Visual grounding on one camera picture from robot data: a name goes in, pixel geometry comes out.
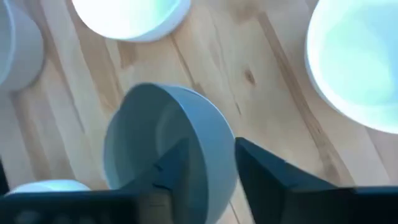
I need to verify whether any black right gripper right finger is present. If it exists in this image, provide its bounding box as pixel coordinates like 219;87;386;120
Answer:
234;136;398;224

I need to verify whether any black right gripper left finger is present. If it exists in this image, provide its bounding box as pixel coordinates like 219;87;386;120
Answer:
0;137;191;224

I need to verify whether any white ceramic bowl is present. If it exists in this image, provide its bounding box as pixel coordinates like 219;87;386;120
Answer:
70;0;192;43
303;0;398;135
102;82;239;224
6;179;91;196

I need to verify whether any grey ceramic bowl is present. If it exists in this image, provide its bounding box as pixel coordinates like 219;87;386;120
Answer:
0;0;45;93

